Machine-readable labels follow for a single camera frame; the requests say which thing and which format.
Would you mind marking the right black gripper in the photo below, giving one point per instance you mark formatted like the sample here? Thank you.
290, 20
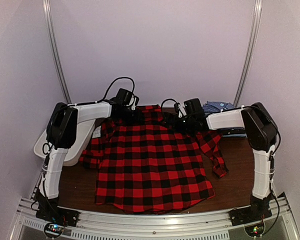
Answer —
169, 116

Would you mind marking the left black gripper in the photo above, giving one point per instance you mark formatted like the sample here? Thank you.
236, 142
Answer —
136, 119

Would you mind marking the red black plaid shirt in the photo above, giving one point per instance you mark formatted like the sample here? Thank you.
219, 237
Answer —
149, 168

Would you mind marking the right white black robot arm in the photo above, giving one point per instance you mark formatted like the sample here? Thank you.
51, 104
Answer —
262, 134

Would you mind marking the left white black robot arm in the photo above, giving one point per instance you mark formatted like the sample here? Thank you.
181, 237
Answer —
61, 134

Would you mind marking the blue checked folded shirt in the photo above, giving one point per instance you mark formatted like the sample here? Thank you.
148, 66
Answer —
211, 107

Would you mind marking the right circuit board with leds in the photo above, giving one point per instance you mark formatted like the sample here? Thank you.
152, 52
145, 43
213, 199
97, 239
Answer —
254, 230

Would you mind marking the circuit board with leds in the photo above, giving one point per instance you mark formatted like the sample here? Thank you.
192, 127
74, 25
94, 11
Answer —
254, 230
53, 230

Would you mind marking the left circuit board with leds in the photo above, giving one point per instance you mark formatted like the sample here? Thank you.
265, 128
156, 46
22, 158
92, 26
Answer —
53, 230

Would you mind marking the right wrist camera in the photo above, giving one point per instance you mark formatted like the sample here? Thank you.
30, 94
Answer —
178, 110

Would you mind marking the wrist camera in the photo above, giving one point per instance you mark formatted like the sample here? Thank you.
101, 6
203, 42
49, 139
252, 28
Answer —
178, 110
134, 103

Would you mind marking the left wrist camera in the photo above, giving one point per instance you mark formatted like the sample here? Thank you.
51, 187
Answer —
134, 103

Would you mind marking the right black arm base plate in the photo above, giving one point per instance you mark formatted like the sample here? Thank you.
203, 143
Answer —
243, 216

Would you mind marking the aluminium front frame rail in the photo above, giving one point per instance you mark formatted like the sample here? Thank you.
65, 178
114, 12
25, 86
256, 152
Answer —
213, 225

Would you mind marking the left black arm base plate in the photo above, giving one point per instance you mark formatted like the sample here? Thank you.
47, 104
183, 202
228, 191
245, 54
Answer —
64, 217

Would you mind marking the right aluminium corner post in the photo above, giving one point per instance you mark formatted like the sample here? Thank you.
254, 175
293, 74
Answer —
254, 31

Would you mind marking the aluminium corner post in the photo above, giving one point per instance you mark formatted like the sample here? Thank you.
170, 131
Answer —
54, 50
254, 31

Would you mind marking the left aluminium corner post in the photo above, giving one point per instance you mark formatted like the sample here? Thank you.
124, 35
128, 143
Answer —
54, 50

